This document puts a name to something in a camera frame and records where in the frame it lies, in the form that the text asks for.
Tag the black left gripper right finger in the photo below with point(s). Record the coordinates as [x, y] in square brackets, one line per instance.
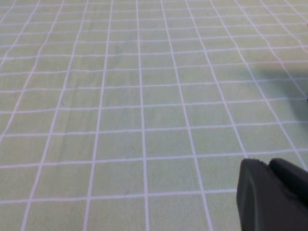
[291, 178]

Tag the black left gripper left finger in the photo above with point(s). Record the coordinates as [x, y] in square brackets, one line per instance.
[262, 202]

